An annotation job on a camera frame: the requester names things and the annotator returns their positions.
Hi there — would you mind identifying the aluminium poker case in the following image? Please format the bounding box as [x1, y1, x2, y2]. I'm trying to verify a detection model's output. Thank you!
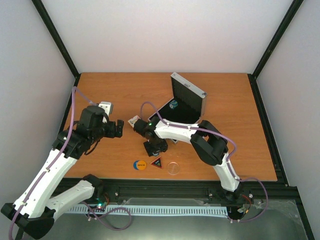
[158, 72, 207, 124]

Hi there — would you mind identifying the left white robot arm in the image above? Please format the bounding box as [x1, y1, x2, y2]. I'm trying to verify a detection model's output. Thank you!
[0, 102, 124, 240]

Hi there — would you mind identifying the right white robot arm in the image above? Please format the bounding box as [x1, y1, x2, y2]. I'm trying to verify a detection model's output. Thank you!
[134, 117, 242, 202]

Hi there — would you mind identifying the red black triangular button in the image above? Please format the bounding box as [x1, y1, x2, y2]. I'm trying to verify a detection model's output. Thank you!
[150, 156, 163, 169]

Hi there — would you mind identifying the playing card deck box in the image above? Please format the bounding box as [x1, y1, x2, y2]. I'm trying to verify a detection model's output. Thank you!
[127, 115, 141, 128]

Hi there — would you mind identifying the orange blue round button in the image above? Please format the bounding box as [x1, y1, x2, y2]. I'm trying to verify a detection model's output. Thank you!
[133, 160, 147, 171]

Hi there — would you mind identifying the clear round dealer button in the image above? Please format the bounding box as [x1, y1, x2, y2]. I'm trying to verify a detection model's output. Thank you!
[166, 162, 180, 175]

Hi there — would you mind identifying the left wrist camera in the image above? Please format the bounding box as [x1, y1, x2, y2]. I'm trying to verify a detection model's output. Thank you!
[98, 101, 114, 116]

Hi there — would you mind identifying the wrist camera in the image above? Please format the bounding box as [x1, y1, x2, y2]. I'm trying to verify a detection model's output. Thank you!
[133, 118, 149, 137]
[98, 101, 114, 116]

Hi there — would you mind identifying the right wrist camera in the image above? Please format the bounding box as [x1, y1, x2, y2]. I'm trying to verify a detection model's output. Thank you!
[133, 118, 149, 137]

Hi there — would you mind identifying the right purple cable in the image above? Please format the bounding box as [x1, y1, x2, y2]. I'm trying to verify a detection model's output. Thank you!
[139, 101, 269, 224]

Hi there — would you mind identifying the white slotted cable duct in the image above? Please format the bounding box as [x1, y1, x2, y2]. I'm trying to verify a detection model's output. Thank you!
[67, 202, 229, 218]

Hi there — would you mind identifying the black aluminium frame rail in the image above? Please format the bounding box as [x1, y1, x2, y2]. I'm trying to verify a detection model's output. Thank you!
[32, 178, 300, 203]

